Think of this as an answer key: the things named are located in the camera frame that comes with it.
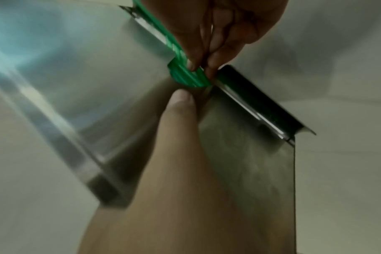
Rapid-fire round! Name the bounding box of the stainless steel sheet metal part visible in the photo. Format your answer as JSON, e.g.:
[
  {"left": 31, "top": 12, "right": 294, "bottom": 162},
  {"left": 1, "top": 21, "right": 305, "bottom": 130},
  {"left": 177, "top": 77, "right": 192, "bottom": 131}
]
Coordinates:
[{"left": 0, "top": 0, "right": 317, "bottom": 254}]

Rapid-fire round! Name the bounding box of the green protective film strip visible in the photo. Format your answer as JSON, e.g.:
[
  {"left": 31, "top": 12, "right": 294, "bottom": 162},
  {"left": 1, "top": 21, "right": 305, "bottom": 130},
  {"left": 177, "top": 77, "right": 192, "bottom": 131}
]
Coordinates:
[{"left": 131, "top": 0, "right": 304, "bottom": 132}]

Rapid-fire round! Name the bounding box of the person's left hand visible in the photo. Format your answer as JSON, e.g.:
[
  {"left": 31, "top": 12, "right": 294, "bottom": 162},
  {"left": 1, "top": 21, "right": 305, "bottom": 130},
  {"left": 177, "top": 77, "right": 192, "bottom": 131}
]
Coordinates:
[{"left": 139, "top": 0, "right": 289, "bottom": 80}]

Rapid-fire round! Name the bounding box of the person's right hand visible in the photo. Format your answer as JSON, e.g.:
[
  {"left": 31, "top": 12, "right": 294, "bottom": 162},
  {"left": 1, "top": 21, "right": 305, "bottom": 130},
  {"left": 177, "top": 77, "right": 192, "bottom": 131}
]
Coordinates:
[{"left": 78, "top": 89, "right": 274, "bottom": 254}]

